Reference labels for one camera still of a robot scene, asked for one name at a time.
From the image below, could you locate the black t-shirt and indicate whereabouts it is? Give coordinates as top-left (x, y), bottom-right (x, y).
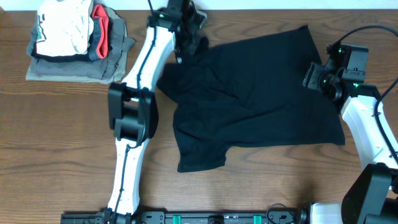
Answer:
top-left (157, 26), bottom-right (345, 172)

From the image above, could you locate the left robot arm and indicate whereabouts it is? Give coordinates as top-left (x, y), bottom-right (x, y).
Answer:
top-left (101, 0), bottom-right (207, 223)

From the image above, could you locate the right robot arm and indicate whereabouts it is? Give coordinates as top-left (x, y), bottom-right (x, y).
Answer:
top-left (303, 63), bottom-right (397, 223)

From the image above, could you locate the grey folded garment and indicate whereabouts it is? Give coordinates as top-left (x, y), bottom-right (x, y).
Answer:
top-left (25, 14), bottom-right (137, 81)

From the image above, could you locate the red and black folded garment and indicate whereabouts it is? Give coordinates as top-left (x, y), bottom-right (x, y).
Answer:
top-left (28, 2), bottom-right (109, 63)

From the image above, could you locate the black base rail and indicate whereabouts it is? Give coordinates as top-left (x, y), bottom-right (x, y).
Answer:
top-left (60, 210), bottom-right (373, 224)

